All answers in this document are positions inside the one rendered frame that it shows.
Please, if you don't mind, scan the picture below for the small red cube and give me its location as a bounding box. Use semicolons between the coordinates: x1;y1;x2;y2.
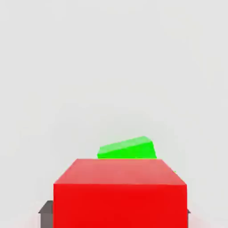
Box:
53;158;188;228

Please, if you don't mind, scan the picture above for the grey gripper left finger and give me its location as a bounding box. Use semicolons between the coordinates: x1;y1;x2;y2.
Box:
28;200;54;228

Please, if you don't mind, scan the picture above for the small green cube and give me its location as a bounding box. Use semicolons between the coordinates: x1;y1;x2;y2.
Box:
96;135;177;175

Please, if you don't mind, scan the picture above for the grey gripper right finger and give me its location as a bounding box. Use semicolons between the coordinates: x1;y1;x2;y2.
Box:
187;208;200;228

